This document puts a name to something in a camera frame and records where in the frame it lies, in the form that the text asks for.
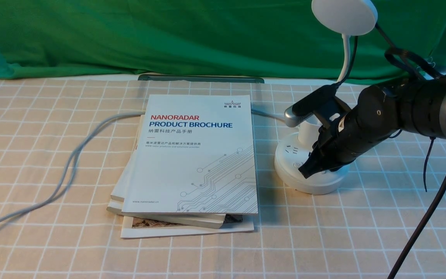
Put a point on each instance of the thick book under brochure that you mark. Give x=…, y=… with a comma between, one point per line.
x=211, y=221

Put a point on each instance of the white desk lamp with sockets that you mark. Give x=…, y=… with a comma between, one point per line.
x=351, y=19

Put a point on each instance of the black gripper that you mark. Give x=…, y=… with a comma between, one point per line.
x=353, y=135

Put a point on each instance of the white Nanoradar product brochure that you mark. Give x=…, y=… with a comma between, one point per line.
x=195, y=155

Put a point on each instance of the black wrist camera with grey end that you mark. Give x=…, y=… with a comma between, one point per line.
x=322, y=103

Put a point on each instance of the beige checked tablecloth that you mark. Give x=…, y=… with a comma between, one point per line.
x=356, y=232

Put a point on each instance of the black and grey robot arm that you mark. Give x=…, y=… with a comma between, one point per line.
x=407, y=104

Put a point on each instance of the green backdrop cloth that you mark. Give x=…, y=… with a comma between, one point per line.
x=259, y=38

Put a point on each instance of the bottom white magazine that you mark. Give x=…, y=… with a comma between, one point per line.
x=135, y=228

